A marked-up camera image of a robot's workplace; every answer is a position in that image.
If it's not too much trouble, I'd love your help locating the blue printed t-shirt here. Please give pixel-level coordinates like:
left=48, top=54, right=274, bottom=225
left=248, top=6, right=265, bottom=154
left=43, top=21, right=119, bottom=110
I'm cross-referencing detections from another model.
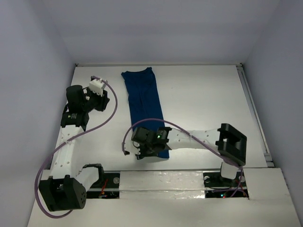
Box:
left=121, top=67, right=170, bottom=159

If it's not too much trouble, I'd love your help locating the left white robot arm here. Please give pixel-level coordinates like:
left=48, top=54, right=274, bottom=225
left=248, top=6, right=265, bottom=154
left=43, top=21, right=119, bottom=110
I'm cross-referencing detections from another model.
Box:
left=38, top=83, right=110, bottom=212

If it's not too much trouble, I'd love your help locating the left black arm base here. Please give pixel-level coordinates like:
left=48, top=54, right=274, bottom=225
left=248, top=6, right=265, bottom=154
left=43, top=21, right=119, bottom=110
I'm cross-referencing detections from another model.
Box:
left=87, top=172, right=120, bottom=199

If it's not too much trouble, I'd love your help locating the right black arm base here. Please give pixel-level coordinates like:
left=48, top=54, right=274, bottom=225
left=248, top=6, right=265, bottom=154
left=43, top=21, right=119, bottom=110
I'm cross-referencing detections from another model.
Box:
left=203, top=171, right=249, bottom=199

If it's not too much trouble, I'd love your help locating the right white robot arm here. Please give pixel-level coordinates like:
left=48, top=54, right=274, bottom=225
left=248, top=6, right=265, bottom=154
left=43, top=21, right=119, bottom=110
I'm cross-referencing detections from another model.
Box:
left=125, top=123, right=247, bottom=185

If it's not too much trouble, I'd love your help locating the white foam strip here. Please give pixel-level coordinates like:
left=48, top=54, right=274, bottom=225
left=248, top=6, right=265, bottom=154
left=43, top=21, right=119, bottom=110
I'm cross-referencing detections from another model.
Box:
left=119, top=171, right=205, bottom=200

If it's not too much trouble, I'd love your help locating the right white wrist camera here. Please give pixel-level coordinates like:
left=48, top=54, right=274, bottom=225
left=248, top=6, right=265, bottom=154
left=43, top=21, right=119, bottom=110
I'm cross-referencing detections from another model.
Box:
left=124, top=141, right=142, bottom=160

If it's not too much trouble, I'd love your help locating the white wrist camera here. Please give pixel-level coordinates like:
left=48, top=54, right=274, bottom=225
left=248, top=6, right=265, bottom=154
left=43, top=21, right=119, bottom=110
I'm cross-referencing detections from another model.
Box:
left=89, top=76, right=107, bottom=96
left=124, top=141, right=142, bottom=160

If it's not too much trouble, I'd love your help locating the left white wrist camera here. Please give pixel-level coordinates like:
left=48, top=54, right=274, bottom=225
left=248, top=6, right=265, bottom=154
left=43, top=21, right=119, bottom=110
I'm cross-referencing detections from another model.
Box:
left=89, top=76, right=107, bottom=96

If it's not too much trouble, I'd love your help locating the aluminium rail at right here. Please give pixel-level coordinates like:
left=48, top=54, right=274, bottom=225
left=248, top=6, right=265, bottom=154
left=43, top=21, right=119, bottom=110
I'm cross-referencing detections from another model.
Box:
left=236, top=63, right=275, bottom=168

